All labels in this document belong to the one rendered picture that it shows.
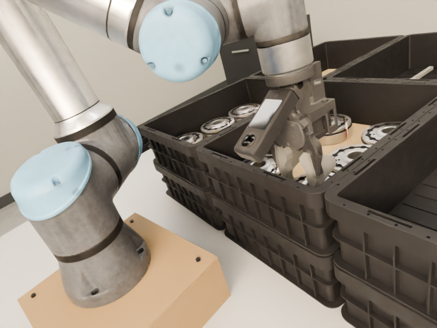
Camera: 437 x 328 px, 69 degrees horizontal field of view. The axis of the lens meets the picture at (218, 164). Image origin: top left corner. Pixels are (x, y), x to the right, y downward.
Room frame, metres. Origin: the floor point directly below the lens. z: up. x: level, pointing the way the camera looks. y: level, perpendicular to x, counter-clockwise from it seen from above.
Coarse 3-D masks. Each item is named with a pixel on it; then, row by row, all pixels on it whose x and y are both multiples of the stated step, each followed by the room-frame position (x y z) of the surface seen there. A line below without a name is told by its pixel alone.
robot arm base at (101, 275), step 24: (120, 216) 0.47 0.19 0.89; (120, 240) 0.43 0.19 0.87; (144, 240) 0.48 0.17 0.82; (72, 264) 0.39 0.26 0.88; (96, 264) 0.39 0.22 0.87; (120, 264) 0.40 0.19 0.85; (144, 264) 0.43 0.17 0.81; (72, 288) 0.39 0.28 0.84; (96, 288) 0.39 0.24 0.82; (120, 288) 0.38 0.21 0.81
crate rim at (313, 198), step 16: (336, 80) 0.72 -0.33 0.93; (352, 80) 0.69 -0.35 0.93; (416, 112) 0.45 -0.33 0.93; (240, 128) 0.61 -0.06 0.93; (400, 128) 0.41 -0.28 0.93; (208, 144) 0.57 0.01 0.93; (384, 144) 0.38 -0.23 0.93; (208, 160) 0.53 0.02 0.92; (224, 160) 0.48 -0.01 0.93; (352, 160) 0.37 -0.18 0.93; (240, 176) 0.45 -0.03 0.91; (256, 176) 0.41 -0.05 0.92; (272, 176) 0.38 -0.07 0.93; (336, 176) 0.34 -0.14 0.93; (272, 192) 0.38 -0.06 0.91; (288, 192) 0.35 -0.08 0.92; (304, 192) 0.33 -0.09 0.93; (320, 192) 0.32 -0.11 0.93
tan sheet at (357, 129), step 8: (352, 128) 0.65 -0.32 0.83; (360, 128) 0.64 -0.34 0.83; (352, 136) 0.62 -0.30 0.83; (360, 136) 0.61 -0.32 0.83; (336, 144) 0.60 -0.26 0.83; (344, 144) 0.59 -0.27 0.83; (352, 144) 0.58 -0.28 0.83; (328, 152) 0.58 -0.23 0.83; (296, 168) 0.55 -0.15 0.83; (296, 176) 0.52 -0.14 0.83
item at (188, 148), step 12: (204, 96) 0.94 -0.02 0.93; (180, 108) 0.89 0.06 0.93; (156, 120) 0.85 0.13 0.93; (240, 120) 0.65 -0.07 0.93; (144, 132) 0.79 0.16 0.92; (156, 132) 0.74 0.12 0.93; (168, 144) 0.67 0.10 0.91; (180, 144) 0.62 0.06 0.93; (192, 144) 0.59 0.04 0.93; (192, 156) 0.58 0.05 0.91
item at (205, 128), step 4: (224, 116) 0.91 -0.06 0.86; (228, 116) 0.90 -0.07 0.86; (212, 120) 0.91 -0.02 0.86; (228, 120) 0.86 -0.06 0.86; (232, 120) 0.85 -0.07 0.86; (204, 124) 0.89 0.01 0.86; (208, 124) 0.88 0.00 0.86; (224, 124) 0.84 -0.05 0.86; (200, 128) 0.87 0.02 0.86; (204, 128) 0.86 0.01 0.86; (208, 128) 0.85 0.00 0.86; (212, 128) 0.84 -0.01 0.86; (216, 128) 0.83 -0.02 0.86; (220, 128) 0.82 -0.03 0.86; (204, 132) 0.84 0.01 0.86; (208, 132) 0.83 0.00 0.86; (212, 132) 0.82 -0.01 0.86
